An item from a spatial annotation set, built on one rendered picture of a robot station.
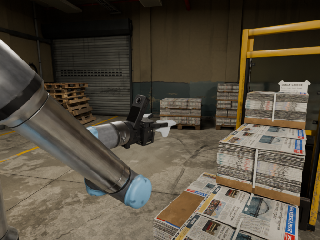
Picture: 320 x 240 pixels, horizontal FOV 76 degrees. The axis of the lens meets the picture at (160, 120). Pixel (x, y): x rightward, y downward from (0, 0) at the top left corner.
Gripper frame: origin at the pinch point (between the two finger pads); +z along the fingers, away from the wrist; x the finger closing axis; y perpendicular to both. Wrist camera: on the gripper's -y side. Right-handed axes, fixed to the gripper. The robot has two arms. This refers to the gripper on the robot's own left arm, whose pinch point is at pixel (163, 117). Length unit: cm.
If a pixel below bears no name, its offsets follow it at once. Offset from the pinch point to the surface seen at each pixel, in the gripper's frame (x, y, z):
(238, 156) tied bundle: 20.2, 20.4, 38.2
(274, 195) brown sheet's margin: 39, 33, 40
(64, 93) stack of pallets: -553, 98, 231
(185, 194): -12, 66, 51
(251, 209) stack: 34, 36, 26
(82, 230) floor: -97, 138, 24
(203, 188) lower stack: -6, 65, 66
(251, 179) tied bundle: 28, 30, 39
